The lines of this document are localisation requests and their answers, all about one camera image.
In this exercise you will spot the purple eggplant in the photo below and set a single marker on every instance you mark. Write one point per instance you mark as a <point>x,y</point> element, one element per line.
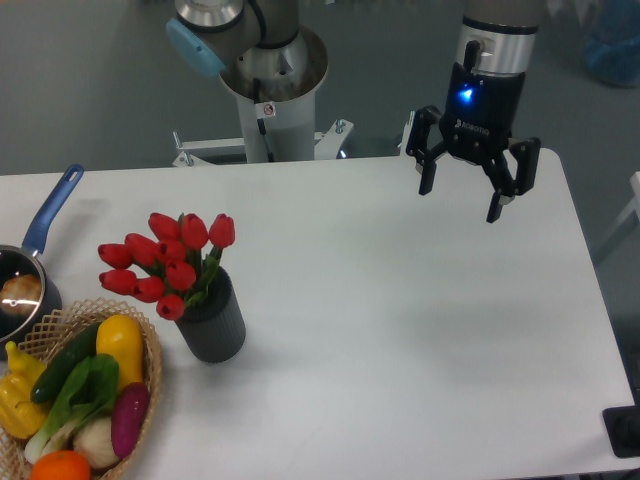
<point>128,417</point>

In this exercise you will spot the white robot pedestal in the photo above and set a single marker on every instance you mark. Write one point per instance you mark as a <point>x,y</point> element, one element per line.
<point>275,93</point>

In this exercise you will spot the woven wicker basket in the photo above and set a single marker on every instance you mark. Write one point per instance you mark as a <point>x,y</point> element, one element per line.
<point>50,334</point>

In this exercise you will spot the green bok choy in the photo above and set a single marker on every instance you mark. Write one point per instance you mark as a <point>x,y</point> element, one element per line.
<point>90,390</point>

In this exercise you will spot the white furniture leg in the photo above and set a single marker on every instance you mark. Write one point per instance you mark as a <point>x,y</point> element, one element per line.
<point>621,227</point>

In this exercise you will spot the blue bag on floor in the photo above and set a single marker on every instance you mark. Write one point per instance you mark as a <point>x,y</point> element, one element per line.
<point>610,47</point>

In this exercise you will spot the black device at table edge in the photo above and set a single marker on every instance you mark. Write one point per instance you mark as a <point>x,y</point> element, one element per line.
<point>622,426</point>

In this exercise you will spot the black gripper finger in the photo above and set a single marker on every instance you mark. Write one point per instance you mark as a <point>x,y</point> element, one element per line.
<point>421,122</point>
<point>512,172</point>

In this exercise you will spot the yellow bell pepper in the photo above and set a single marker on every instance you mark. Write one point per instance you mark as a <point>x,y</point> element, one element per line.
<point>21,418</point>

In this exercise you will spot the orange fruit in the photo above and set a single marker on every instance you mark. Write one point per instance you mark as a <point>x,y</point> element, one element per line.
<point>63,465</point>

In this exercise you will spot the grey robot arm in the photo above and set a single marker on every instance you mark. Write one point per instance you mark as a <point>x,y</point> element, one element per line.
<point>496,38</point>

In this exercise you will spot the dark grey ribbed vase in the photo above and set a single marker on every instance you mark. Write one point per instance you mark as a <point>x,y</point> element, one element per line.
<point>215,331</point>

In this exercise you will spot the white garlic bulb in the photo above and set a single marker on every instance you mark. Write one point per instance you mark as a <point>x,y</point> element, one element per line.
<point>93,442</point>

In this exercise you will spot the blue-handled saucepan with lid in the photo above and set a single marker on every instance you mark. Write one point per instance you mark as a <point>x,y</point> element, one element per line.
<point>27,292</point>

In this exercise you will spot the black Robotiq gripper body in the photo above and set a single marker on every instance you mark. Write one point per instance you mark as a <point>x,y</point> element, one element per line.
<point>479,113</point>

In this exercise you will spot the green cucumber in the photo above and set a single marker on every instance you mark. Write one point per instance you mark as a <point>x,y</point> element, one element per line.
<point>51,381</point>

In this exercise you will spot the red tulip bouquet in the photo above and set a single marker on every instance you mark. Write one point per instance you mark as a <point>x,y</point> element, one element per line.
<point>178,271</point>

